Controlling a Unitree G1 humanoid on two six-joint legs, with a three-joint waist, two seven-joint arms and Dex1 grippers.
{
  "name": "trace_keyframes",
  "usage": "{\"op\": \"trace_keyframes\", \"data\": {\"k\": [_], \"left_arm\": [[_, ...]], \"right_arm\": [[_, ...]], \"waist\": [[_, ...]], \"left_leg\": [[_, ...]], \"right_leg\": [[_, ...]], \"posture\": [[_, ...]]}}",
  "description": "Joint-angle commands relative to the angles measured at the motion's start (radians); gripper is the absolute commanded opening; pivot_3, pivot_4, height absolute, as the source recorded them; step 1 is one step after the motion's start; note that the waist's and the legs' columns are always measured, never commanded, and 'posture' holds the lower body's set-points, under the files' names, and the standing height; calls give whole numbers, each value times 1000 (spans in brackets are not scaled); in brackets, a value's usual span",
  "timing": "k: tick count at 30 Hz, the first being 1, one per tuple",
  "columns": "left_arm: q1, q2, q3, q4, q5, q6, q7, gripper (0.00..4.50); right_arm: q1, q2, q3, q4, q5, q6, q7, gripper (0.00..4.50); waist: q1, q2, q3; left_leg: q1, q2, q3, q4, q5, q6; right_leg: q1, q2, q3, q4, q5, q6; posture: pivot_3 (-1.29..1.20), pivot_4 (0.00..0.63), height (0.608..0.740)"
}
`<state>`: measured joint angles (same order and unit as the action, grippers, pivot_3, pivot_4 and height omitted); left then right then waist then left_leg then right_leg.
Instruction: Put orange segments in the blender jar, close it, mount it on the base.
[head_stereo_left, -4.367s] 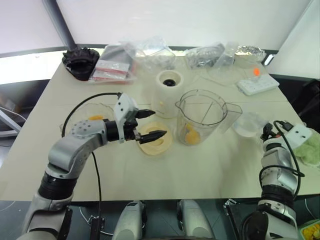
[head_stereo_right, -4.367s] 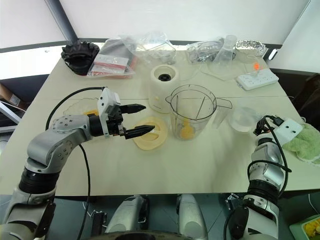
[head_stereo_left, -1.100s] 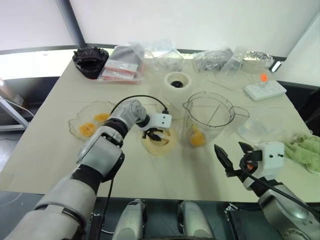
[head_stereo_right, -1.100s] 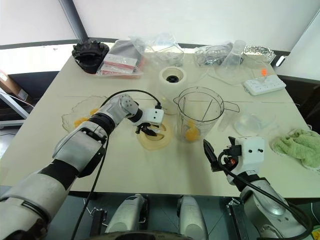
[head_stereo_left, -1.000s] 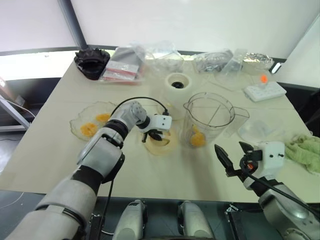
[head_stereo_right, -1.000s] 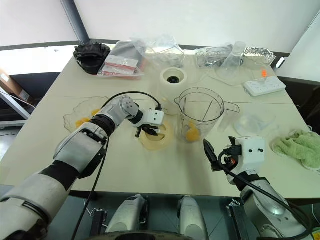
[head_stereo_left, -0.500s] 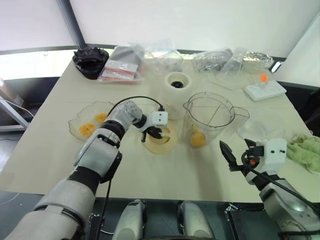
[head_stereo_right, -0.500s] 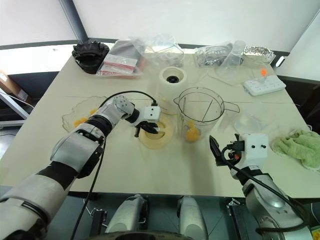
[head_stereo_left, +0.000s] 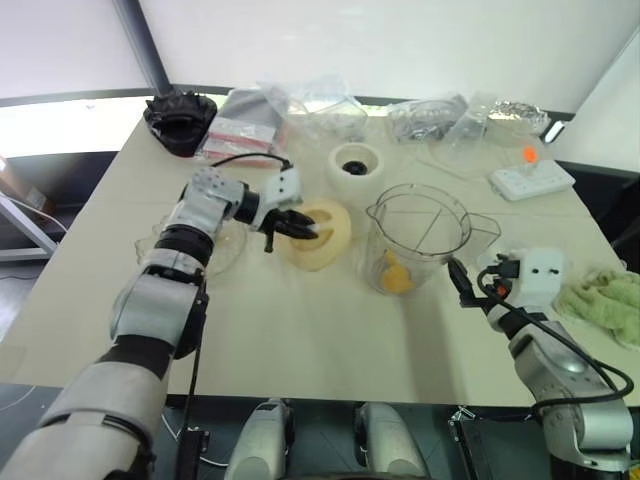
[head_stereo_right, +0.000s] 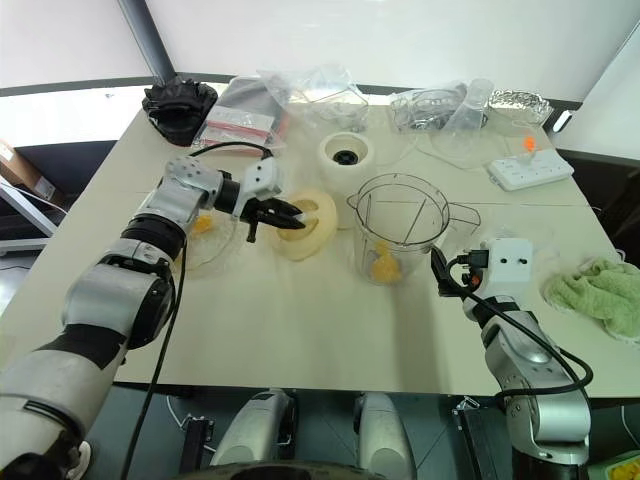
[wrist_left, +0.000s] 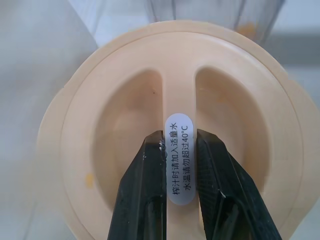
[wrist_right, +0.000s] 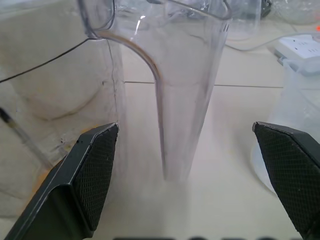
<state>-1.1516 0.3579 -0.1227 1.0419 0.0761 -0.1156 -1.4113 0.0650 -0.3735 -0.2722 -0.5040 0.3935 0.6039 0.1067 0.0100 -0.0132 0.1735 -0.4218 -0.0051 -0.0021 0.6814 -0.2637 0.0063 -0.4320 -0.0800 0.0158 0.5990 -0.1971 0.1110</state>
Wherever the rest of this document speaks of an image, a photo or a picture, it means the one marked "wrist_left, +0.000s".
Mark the clear plastic blender jar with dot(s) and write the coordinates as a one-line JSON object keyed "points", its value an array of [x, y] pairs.
{"points": [[212, 12]]}

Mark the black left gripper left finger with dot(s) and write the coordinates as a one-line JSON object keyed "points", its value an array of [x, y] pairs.
{"points": [[142, 190]]}

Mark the peach blender jar lid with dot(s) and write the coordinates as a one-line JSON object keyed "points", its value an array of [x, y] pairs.
{"points": [[180, 85]]}

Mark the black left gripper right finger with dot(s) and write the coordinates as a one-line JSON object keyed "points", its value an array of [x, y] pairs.
{"points": [[225, 195]]}

